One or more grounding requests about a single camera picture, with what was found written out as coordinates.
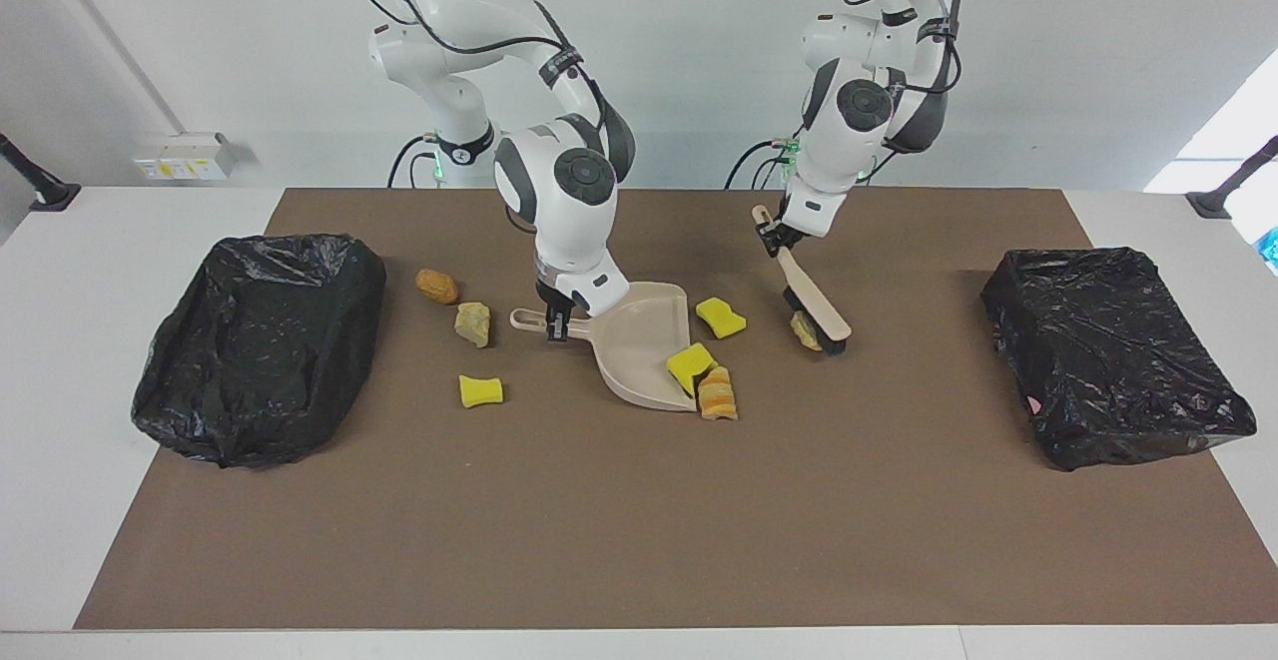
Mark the orange striped bread toy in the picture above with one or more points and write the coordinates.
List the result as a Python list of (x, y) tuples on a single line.
[(718, 395)]

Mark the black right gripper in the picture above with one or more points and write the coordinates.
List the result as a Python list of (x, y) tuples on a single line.
[(552, 294)]

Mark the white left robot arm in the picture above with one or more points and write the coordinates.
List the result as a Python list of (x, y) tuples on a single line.
[(849, 131)]

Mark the small yellow sponge piece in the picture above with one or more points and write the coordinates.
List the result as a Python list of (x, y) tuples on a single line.
[(480, 391)]

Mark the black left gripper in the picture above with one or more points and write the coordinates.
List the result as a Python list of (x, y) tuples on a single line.
[(787, 238)]

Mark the black bag lined bin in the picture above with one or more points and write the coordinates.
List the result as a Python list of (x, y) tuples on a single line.
[(1108, 360), (260, 340)]

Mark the white wall socket box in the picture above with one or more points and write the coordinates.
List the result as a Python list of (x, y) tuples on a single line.
[(180, 156)]

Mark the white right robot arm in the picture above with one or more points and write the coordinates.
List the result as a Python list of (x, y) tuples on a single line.
[(569, 211)]

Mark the yellow and green sponge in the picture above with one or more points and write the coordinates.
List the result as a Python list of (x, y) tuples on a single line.
[(689, 367)]

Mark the pale beige bread chunk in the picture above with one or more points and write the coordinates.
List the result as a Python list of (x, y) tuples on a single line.
[(805, 332), (473, 325)]

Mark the beige plastic dustpan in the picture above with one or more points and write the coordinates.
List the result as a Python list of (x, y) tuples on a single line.
[(639, 340)]

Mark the black clamp stand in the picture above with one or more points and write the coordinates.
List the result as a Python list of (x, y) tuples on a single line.
[(45, 193), (1213, 203)]

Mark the brown table mat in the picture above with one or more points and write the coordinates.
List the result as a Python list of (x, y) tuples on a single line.
[(639, 560)]

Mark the blue object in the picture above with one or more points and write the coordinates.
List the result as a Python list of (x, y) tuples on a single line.
[(1271, 251)]

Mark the beige brush with black bristles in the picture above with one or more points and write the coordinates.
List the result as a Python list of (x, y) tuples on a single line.
[(814, 296)]

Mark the brown nugget toy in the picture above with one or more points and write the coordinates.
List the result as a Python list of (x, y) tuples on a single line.
[(437, 287)]

